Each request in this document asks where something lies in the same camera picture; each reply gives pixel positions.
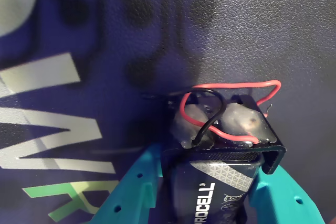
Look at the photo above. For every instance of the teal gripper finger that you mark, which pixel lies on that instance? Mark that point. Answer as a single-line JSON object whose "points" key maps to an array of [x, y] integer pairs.
{"points": [[131, 192], [283, 203]]}

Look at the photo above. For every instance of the black 9V battery pack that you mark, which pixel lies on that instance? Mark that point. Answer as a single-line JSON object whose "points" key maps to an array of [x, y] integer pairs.
{"points": [[210, 182]]}

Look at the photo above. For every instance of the dark WOWROBO desk mat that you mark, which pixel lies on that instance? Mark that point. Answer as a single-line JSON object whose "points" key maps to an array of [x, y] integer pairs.
{"points": [[236, 24]]}

